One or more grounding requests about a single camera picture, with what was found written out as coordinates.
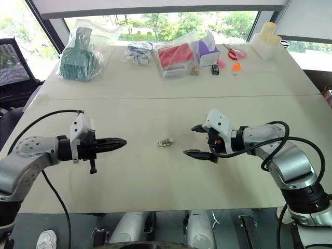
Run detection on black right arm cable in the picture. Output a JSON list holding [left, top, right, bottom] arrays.
[[211, 120, 326, 185]]

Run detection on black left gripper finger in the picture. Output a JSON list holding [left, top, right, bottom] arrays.
[[96, 143, 128, 154], [96, 137, 128, 147]]

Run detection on purple white tissue box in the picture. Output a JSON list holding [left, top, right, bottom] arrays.
[[192, 38, 221, 68]]

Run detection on cream cylinder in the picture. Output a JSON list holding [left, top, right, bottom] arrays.
[[259, 21, 279, 40], [267, 34, 283, 48]]

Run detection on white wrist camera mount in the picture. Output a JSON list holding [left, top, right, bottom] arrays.
[[69, 114, 97, 164], [202, 108, 236, 154]]

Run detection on red box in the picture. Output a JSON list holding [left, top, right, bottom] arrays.
[[157, 43, 193, 79]]

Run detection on red-handled scissors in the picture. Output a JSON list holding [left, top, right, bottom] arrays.
[[222, 43, 248, 61]]

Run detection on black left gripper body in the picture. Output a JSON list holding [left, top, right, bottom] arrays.
[[77, 130, 99, 175]]

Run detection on black metal bracket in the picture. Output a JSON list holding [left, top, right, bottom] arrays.
[[237, 214, 260, 249], [91, 227, 110, 246]]

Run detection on green plastic dustpans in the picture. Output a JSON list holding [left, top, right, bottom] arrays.
[[57, 26, 101, 83]]

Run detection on white shoe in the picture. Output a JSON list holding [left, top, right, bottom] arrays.
[[35, 229, 58, 249]]

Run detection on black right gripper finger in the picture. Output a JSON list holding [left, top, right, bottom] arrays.
[[183, 149, 218, 164], [191, 124, 209, 135]]

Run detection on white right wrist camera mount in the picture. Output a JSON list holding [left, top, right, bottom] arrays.
[[202, 108, 236, 154]]

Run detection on silver robot leg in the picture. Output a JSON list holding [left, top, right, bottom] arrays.
[[184, 210, 216, 249], [108, 212, 157, 246]]

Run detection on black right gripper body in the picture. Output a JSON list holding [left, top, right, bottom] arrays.
[[206, 128, 226, 155]]

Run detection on orange plastic object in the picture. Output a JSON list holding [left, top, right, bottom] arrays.
[[231, 62, 243, 76]]

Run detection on bag of white blue parts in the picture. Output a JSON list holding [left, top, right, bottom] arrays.
[[120, 41, 157, 67]]

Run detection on clear plastic bag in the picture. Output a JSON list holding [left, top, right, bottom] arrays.
[[153, 30, 216, 81], [55, 19, 123, 84]]

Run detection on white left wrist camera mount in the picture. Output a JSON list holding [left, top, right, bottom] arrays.
[[69, 114, 97, 164]]

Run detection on black mesh office chair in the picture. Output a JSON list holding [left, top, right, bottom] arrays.
[[0, 37, 43, 110]]

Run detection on white plastic holder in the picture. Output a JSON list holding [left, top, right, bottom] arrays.
[[250, 33, 283, 61]]

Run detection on red black object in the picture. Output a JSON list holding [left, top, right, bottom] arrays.
[[321, 87, 332, 107]]

